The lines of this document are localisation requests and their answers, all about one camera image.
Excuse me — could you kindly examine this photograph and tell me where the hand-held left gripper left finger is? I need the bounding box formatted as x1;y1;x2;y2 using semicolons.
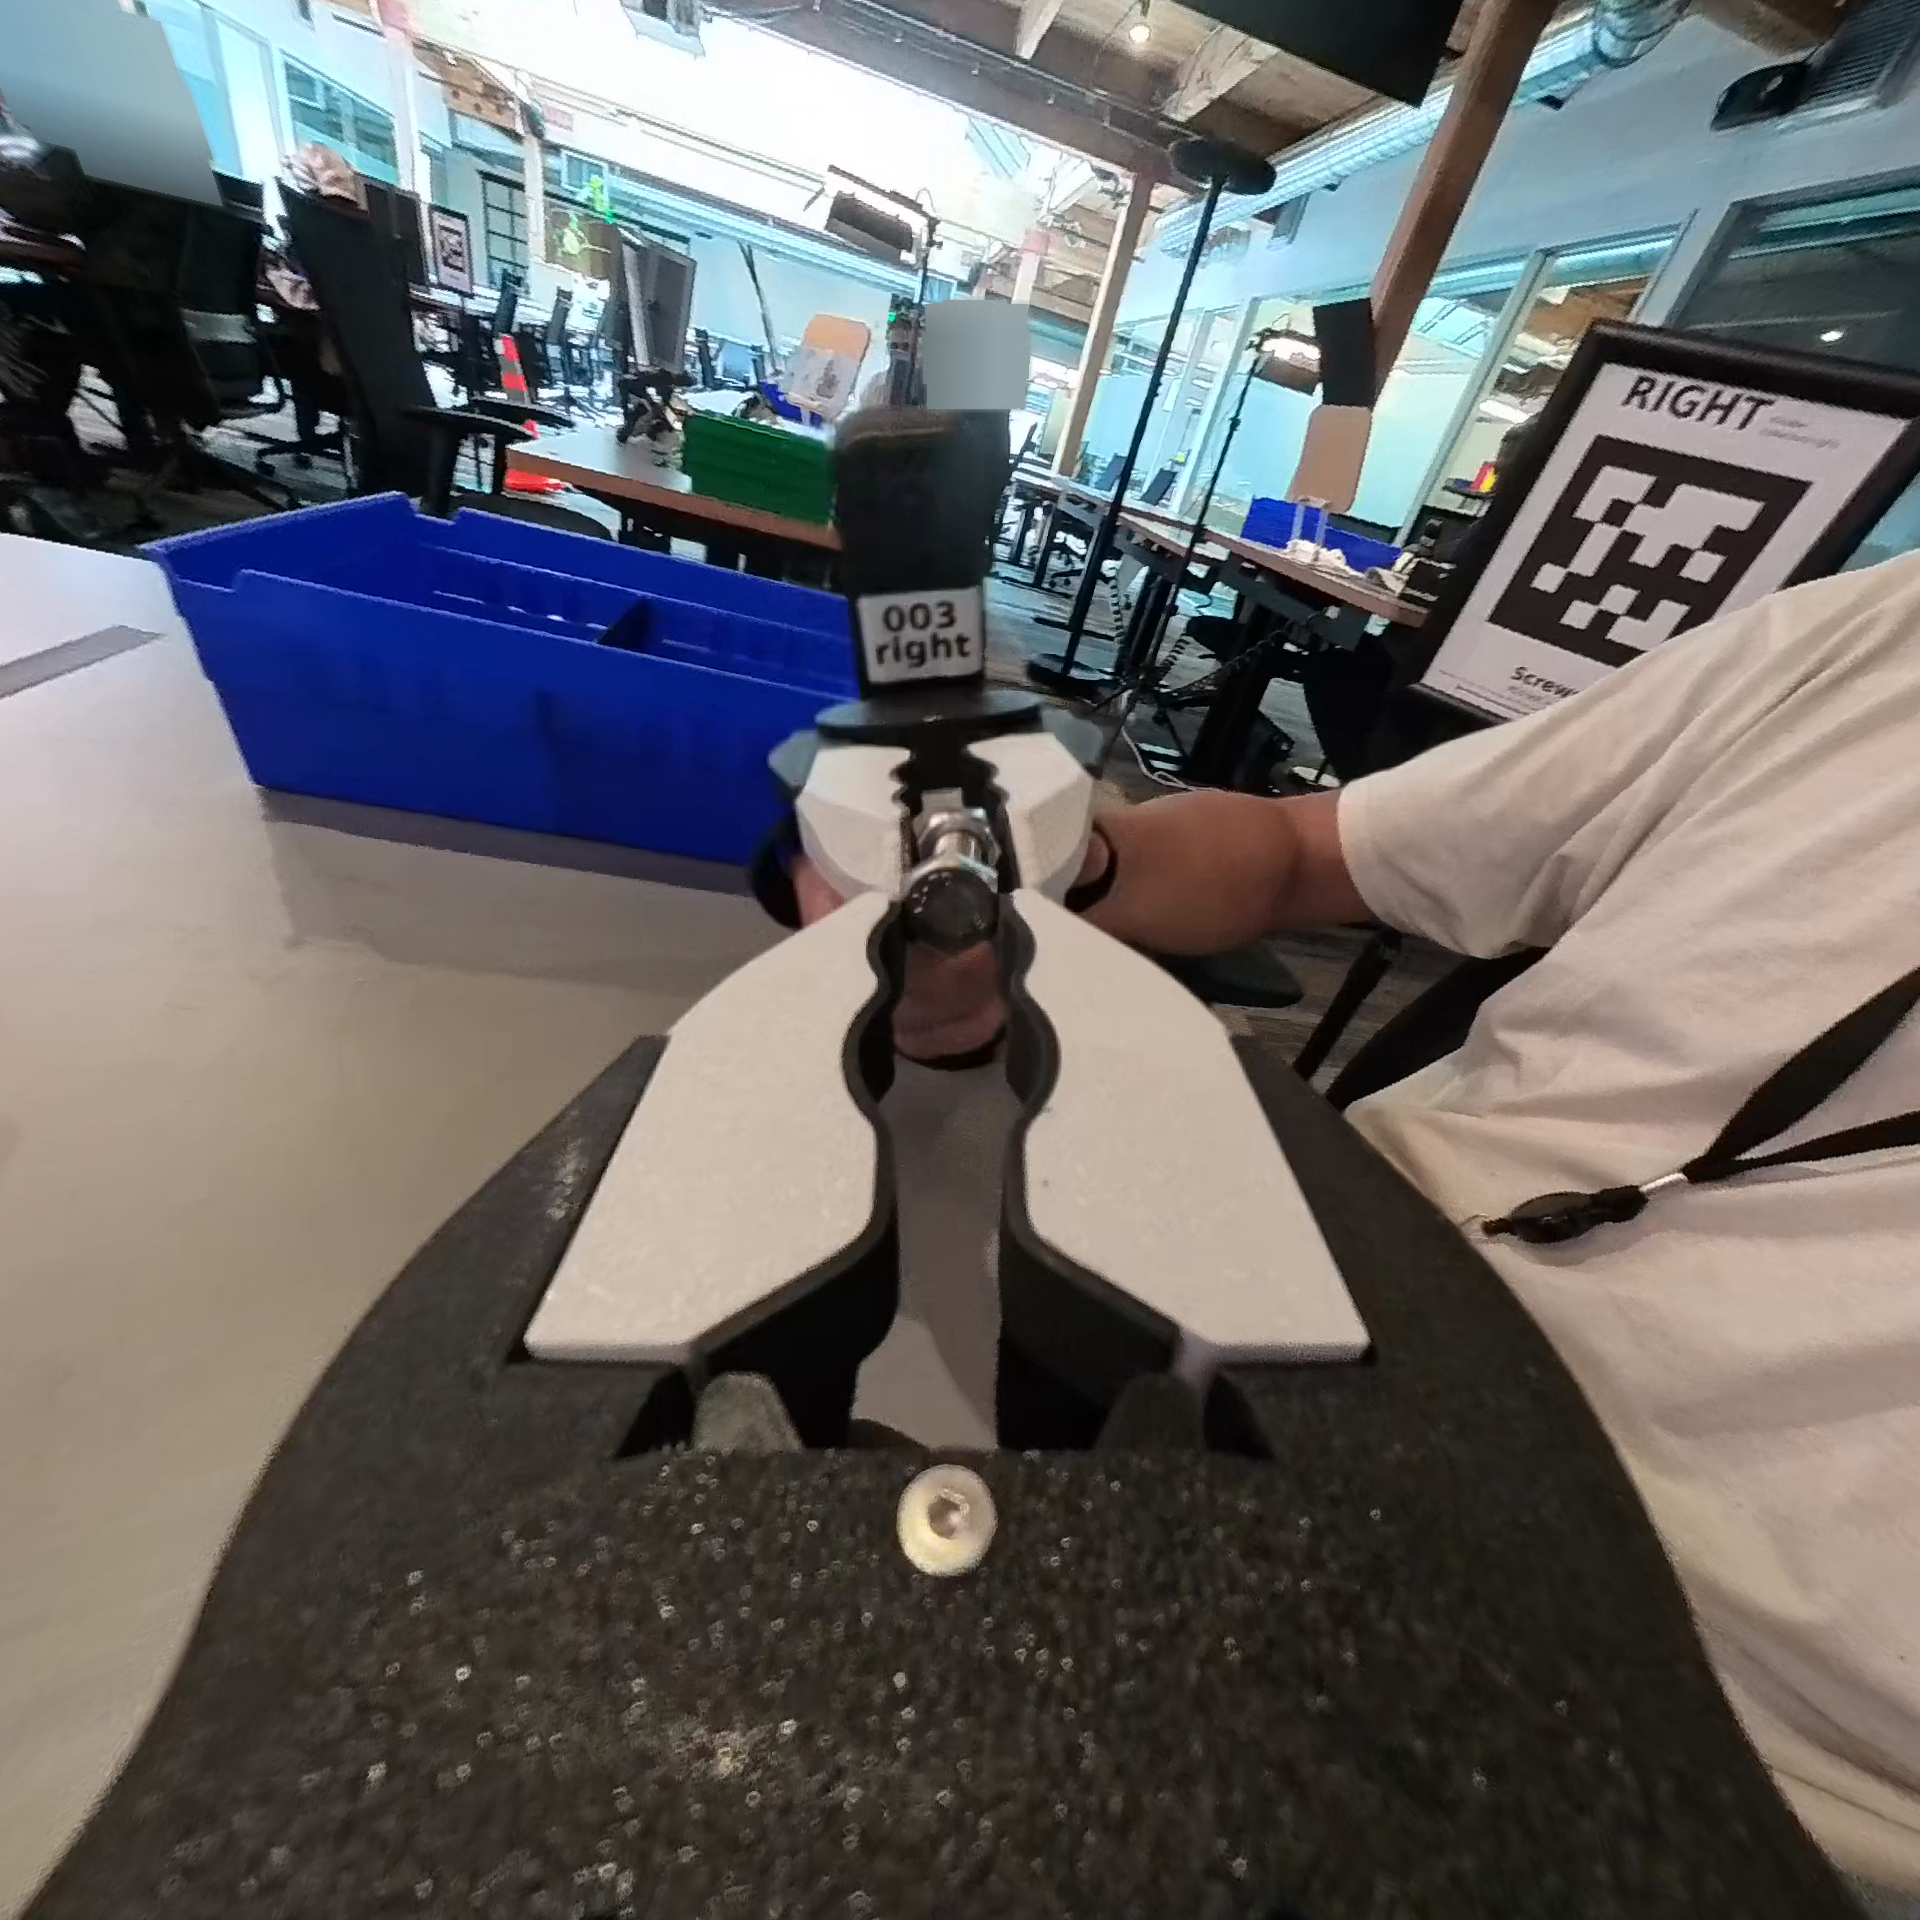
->
521;889;905;1453

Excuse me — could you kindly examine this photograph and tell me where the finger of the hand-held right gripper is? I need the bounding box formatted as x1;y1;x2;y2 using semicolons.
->
972;729;1096;906
791;731;919;906

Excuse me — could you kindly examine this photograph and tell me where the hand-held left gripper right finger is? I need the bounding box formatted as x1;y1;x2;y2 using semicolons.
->
999;889;1372;1453

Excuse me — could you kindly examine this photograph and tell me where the silver hex bolt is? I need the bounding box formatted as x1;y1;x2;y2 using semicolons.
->
896;807;1002;957

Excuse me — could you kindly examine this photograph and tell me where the blue plastic bin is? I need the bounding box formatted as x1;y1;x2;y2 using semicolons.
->
1243;494;1403;549
142;494;863;868

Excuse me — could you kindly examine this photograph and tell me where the person's right forearm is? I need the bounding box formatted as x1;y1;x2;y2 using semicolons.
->
1102;783;1403;961

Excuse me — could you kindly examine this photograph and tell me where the person's right hand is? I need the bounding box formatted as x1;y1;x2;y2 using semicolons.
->
791;854;1007;1065

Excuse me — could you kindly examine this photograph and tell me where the stack of green bins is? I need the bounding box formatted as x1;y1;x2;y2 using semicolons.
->
683;411;840;529

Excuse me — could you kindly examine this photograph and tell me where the small instruction board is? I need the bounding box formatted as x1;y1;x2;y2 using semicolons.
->
786;317;872;414

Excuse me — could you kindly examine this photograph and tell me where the wooden office table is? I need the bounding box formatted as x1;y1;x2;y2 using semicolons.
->
502;427;842;549
1117;503;1433;631

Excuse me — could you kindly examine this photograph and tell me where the computer monitor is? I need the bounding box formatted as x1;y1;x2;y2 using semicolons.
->
615;233;697;379

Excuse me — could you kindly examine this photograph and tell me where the black badge reel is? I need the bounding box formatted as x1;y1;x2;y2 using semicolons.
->
1483;969;1920;1245

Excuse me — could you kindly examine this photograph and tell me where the black pole stand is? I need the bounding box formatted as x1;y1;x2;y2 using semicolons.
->
1027;138;1278;691

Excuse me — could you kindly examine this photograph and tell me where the white t-shirt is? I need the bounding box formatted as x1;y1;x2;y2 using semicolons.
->
1331;556;1920;1897

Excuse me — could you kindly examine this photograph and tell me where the black ceiling screen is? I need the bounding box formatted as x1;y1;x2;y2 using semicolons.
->
1185;0;1464;106

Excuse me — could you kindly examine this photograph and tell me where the black framed marker sign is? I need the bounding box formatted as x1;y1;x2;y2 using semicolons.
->
1410;318;1920;722

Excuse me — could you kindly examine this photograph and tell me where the wooden support post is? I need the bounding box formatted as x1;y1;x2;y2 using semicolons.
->
1372;0;1562;363

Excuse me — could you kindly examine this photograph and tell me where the silver ventilation duct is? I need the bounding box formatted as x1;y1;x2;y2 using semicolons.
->
1590;0;1711;68

